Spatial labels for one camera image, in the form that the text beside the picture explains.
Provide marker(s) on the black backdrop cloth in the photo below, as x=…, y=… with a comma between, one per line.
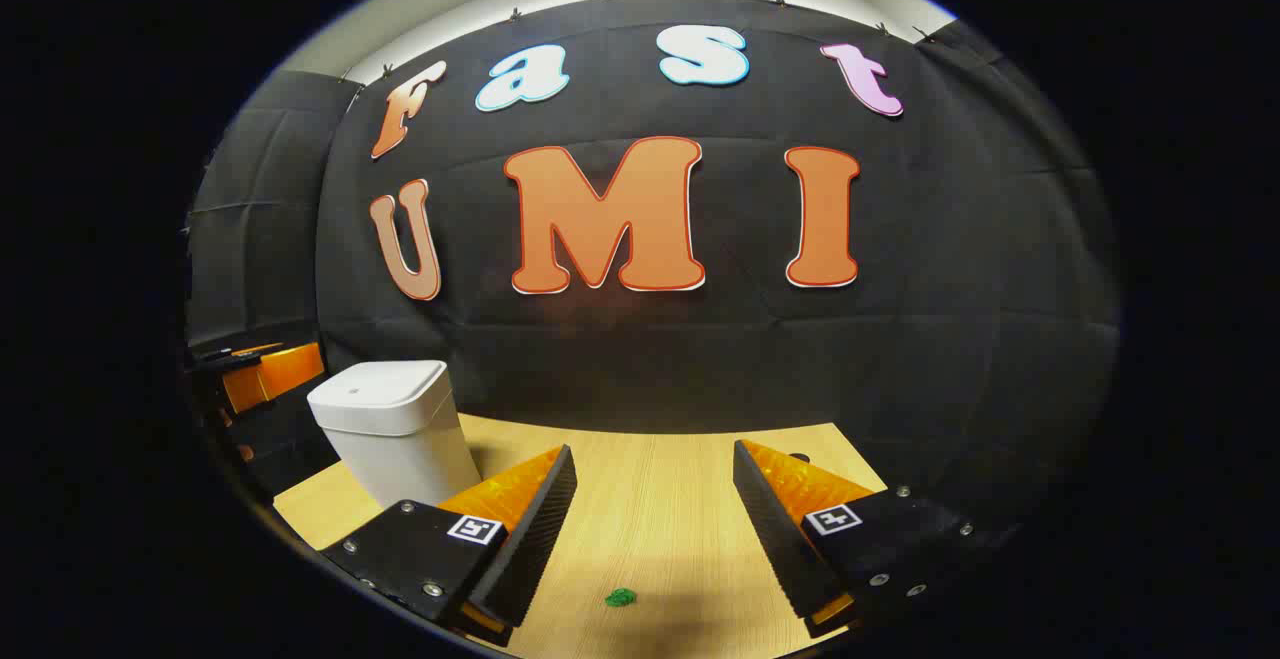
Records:
x=700, y=369

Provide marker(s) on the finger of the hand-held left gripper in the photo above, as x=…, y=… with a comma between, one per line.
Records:
x=285, y=374
x=225, y=357

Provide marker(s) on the wooden desktop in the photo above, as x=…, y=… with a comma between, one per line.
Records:
x=650, y=499

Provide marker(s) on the green paper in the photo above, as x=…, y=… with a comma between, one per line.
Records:
x=620, y=597

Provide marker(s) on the white desktop garbage bin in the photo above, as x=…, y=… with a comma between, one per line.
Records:
x=390, y=429

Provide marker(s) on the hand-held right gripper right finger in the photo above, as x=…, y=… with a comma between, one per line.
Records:
x=775, y=539

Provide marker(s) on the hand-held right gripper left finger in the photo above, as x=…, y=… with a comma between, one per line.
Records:
x=530, y=539

